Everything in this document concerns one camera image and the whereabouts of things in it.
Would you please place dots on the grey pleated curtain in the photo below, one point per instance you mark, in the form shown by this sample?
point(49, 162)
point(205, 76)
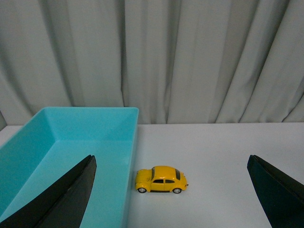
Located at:
point(177, 61)

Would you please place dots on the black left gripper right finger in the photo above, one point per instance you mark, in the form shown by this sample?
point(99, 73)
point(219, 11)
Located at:
point(281, 196)

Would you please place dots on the turquoise plastic storage bin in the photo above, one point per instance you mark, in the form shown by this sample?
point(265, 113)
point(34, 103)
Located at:
point(58, 138)

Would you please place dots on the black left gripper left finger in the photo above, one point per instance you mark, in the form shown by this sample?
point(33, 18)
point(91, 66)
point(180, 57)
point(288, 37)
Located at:
point(62, 204)

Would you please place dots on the yellow beetle toy car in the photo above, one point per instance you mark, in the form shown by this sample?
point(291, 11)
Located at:
point(160, 179)

